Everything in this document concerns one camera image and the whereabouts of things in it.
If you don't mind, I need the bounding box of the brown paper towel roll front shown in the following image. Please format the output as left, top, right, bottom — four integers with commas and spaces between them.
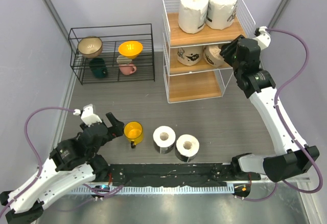
204, 44, 225, 68

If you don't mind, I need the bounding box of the brown paper towel roll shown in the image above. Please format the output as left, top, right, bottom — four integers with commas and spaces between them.
204, 44, 225, 68
177, 46, 203, 66

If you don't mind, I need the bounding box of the brown paper towel roll back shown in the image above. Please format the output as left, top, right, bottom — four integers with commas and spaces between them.
177, 46, 203, 66

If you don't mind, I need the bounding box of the white roll dark wrap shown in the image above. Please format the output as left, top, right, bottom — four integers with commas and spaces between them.
153, 126, 176, 154
175, 134, 200, 163

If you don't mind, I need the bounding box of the white towel roll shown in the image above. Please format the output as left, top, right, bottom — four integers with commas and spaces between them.
178, 0, 209, 34
206, 0, 238, 30

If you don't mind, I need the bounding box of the white towel roll front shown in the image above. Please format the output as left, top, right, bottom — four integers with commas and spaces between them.
206, 0, 238, 30

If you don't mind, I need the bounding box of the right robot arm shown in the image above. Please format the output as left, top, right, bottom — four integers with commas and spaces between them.
220, 33, 320, 183

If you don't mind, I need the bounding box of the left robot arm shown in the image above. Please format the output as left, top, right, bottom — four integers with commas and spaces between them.
1, 113, 124, 223

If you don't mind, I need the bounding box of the pink mug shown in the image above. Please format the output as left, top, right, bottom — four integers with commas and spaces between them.
119, 64, 137, 76

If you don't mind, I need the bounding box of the dark green mug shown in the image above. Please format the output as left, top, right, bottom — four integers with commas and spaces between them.
89, 58, 108, 79

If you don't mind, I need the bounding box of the yellow bowl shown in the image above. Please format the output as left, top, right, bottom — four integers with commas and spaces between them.
118, 40, 143, 59

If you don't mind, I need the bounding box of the beige ceramic bowl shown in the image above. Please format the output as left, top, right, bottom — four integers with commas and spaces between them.
78, 36, 103, 58

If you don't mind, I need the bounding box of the yellow mug black handle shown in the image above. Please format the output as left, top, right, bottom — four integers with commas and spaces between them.
124, 121, 144, 148

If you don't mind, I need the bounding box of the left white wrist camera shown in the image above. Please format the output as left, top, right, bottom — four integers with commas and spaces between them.
73, 104, 103, 127

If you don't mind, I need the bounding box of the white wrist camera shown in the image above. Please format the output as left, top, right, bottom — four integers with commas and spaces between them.
253, 26, 271, 50
73, 104, 103, 127

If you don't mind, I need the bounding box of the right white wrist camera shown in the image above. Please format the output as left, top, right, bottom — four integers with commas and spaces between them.
253, 26, 271, 50

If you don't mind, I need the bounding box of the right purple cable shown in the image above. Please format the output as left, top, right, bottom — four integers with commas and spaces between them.
240, 28, 323, 201

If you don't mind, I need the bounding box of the purple cable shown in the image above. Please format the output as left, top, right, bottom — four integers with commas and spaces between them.
240, 28, 323, 201
0, 106, 126, 212

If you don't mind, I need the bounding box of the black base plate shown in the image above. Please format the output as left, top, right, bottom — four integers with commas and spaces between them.
107, 163, 261, 187

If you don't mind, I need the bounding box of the white wire wooden shelf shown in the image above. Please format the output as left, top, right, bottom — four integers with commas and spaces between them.
162, 0, 255, 103

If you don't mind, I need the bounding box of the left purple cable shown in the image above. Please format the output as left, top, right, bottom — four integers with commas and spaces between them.
0, 106, 126, 212

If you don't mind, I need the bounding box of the black wire dish rack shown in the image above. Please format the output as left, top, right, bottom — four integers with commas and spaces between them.
68, 23, 155, 84

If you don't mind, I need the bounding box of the aluminium rail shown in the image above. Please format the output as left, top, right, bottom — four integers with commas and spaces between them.
61, 161, 311, 194

